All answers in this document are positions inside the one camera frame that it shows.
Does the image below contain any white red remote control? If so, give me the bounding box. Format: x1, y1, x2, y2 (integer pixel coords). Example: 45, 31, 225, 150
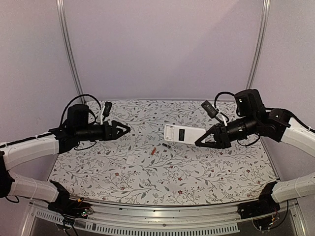
164, 124, 206, 145

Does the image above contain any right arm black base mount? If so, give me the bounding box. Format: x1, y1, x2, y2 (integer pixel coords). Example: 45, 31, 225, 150
237, 181, 280, 219

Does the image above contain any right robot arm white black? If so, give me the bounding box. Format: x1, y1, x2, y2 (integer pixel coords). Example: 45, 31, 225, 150
194, 89, 315, 214

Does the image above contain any floral patterned table mat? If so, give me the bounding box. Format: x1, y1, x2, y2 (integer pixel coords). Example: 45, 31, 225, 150
49, 100, 278, 206

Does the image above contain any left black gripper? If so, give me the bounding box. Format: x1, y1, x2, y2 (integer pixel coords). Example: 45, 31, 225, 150
76, 120, 131, 142

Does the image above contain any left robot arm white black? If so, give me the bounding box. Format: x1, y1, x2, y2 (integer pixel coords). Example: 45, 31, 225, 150
0, 101, 130, 213

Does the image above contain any aluminium frame post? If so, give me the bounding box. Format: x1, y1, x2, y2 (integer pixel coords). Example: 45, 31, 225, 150
245, 0, 271, 89
56, 0, 83, 95

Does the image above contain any right aluminium frame post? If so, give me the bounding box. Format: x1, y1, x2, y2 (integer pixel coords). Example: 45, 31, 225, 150
245, 0, 271, 89

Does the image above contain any front aluminium rail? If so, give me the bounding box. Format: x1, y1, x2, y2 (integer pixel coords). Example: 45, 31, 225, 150
21, 200, 308, 236

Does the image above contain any left aluminium frame post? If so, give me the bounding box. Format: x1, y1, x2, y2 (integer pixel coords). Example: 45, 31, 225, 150
56, 0, 83, 95

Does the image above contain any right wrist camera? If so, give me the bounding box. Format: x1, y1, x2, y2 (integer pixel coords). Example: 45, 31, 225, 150
201, 100, 229, 127

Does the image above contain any white battery cover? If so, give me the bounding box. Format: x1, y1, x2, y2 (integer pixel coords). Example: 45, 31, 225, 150
126, 156, 136, 165

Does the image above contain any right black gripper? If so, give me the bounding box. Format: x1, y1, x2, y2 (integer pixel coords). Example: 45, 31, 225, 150
195, 113, 258, 149

